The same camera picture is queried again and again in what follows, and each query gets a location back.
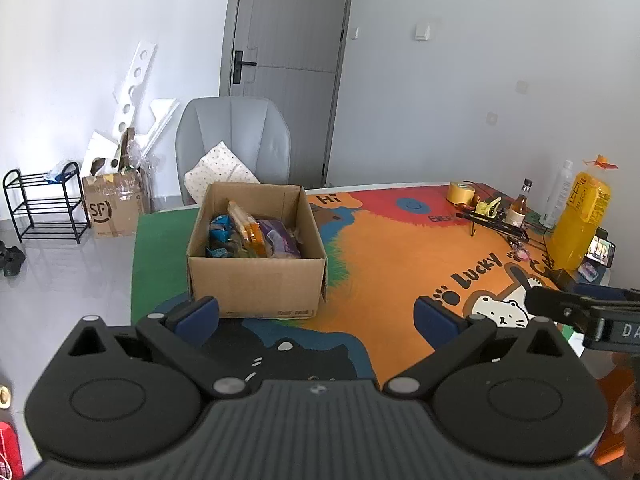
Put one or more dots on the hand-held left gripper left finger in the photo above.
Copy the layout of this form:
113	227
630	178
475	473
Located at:
197	319

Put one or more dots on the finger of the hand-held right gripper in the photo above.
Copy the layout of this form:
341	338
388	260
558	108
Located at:
595	288
550	305

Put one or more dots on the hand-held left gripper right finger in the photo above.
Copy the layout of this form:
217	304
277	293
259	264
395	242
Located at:
436	321

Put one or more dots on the brown cardboard box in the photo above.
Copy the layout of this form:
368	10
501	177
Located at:
250	285

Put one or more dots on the pile of snack packets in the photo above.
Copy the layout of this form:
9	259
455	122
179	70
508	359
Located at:
270	240

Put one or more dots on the person's right hand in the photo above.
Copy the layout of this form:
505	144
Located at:
622	405

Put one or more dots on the small purple packet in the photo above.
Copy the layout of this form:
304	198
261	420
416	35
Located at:
588	271

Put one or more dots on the black remote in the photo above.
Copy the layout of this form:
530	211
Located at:
561	276

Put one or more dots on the black smartphone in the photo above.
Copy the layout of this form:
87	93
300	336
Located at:
600	252

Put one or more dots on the large orange juice bottle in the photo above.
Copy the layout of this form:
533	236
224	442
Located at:
575	225

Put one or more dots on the cartoon cat table mat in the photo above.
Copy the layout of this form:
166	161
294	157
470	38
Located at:
390	270

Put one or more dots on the small glass bottle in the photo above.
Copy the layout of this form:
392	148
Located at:
517	212

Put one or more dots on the black metal stand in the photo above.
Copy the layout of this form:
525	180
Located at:
492	222

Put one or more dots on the white plastic bottle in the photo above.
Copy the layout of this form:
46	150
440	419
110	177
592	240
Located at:
557	190

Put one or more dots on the orange stool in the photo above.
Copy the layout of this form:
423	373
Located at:
607	440

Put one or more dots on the yellow green small packet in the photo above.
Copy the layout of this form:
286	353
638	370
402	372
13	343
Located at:
486	207

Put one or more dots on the yellow tape roll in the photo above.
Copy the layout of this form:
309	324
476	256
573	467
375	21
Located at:
461	192

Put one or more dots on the cardboard box with logo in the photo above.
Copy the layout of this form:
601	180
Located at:
110	210

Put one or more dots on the dotted cream pillow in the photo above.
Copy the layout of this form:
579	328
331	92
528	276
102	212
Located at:
220	165

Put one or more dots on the clear plastic wrap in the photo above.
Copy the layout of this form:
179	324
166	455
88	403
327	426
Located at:
137	155

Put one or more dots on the black shoe rack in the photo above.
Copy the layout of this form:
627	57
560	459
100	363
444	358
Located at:
50	203

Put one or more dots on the grey chair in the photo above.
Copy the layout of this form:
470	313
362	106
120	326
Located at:
235	125

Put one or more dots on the white foam piece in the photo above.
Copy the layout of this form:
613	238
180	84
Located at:
97	147

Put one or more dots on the blue white cloth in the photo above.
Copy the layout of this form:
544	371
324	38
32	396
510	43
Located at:
57	174

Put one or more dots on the beige roll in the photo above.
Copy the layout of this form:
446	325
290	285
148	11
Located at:
4	396

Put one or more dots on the white foam strip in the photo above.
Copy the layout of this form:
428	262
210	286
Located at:
162	110

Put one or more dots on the red can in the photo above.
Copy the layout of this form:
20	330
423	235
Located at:
10	452

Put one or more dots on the white foam board with holes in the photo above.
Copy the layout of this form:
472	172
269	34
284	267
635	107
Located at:
132	90

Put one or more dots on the grey door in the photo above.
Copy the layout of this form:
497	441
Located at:
295	15

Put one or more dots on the white wall socket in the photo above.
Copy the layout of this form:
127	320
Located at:
493	118

